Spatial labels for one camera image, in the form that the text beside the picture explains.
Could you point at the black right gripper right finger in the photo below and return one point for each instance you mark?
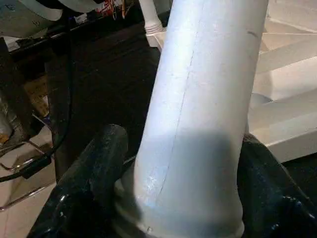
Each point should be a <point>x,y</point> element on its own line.
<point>272,198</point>

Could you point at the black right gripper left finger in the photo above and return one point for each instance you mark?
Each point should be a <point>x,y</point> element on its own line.
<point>84,188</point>

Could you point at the white plastic table top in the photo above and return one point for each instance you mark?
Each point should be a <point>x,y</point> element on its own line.
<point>284,99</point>

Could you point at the white plastic table leg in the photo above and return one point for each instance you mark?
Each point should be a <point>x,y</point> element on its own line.
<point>198,111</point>
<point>151,17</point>

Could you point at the black glossy mat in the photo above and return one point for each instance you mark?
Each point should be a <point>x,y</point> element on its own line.
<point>104,86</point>

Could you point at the chrome metal chair frame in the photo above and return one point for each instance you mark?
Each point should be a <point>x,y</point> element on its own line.
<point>27,178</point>

